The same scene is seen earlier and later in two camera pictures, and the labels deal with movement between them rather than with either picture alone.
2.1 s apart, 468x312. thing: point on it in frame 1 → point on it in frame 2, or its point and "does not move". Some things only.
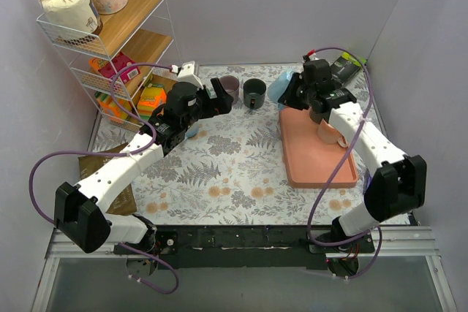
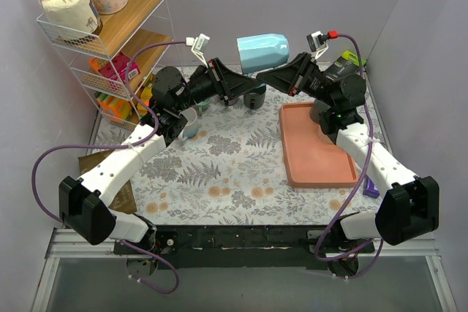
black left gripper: x=211 y=98 → x=216 y=78
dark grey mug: x=254 y=93 does not move
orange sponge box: x=153 y=96 does not move
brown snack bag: x=126 y=204 does not move
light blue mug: x=278 y=85 → x=262 y=52
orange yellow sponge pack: x=108 y=105 does not move
